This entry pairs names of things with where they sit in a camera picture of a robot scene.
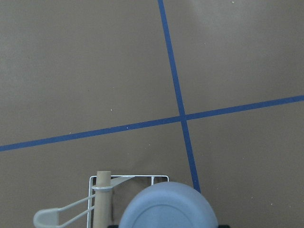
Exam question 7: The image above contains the white wire cup holder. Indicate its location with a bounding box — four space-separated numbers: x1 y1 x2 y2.
33 171 170 228

